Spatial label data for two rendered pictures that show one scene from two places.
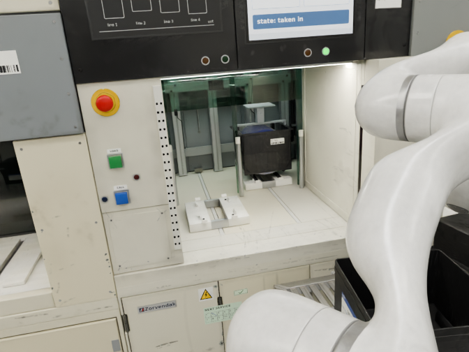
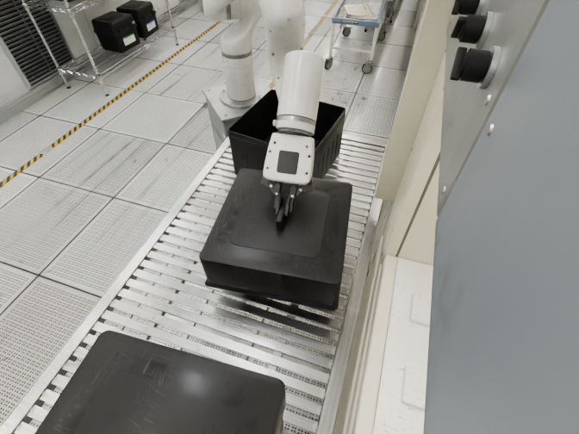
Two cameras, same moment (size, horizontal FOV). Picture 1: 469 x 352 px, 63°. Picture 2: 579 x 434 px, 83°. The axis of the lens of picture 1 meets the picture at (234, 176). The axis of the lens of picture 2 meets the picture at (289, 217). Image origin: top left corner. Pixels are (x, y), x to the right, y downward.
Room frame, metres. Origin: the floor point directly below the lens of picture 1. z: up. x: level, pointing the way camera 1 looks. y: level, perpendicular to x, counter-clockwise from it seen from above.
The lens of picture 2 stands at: (1.14, -1.16, 1.49)
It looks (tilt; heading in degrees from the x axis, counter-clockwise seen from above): 49 degrees down; 119
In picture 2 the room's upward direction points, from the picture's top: straight up
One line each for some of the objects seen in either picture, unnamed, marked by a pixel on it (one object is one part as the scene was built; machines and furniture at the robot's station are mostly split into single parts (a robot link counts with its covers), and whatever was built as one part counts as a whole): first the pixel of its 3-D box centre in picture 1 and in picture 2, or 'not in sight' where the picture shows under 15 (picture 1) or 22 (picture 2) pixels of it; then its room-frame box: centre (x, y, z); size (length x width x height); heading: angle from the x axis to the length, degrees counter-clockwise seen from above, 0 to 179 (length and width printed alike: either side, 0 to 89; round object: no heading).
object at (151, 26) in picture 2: not in sight; (138, 18); (-1.98, 1.34, 0.31); 0.30 x 0.28 x 0.26; 104
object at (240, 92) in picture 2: not in sight; (239, 75); (0.31, -0.09, 0.85); 0.19 x 0.19 x 0.18
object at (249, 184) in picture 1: (262, 176); not in sight; (1.65, -0.13, 0.89); 0.22 x 0.21 x 0.04; 10
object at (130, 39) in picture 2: not in sight; (117, 31); (-1.90, 0.99, 0.31); 0.30 x 0.28 x 0.26; 96
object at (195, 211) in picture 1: (215, 211); not in sight; (1.29, 0.08, 0.89); 0.22 x 0.21 x 0.04; 10
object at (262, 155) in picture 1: (260, 140); not in sight; (1.65, -0.13, 1.06); 0.24 x 0.20 x 0.32; 100
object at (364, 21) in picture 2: not in sight; (360, 29); (0.02, 2.36, 0.24); 0.97 x 0.52 x 0.48; 103
